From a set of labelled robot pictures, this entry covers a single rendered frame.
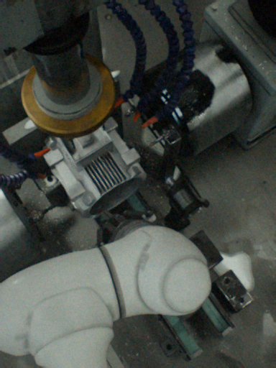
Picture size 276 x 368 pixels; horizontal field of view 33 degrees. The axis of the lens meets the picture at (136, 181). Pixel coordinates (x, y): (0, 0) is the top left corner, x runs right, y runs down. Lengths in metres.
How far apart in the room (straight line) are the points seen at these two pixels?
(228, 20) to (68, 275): 0.83
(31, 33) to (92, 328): 0.40
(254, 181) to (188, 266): 0.88
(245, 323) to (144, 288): 0.79
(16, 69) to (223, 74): 0.48
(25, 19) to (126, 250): 0.33
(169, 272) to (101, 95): 0.44
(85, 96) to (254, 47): 0.49
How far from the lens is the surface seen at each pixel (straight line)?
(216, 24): 1.24
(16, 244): 1.07
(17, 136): 1.11
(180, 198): 1.14
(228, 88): 1.15
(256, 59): 1.19
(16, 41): 0.69
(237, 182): 1.43
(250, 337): 1.36
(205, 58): 1.17
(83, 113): 0.89
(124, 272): 0.61
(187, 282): 0.59
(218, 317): 1.23
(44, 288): 0.60
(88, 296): 0.60
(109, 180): 1.08
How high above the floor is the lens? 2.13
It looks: 71 degrees down
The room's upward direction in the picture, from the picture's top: 1 degrees counter-clockwise
